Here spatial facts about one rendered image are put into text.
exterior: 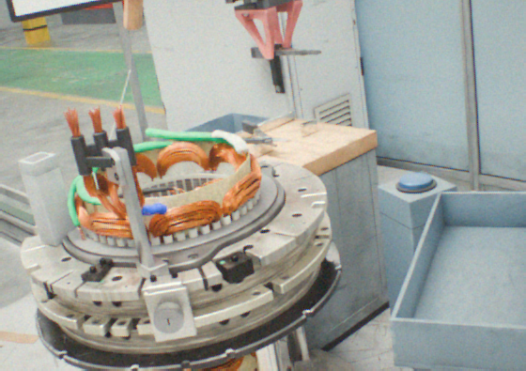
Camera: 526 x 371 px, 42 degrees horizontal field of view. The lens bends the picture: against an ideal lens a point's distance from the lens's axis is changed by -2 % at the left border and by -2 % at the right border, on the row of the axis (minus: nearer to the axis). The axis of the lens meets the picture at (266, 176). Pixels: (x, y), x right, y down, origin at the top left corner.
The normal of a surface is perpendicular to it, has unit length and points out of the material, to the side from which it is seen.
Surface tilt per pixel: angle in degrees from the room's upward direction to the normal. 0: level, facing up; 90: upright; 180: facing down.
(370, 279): 90
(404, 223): 90
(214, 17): 90
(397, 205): 90
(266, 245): 0
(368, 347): 0
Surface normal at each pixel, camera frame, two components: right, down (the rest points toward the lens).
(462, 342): -0.36, 0.38
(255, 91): -0.71, 0.35
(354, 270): 0.66, 0.16
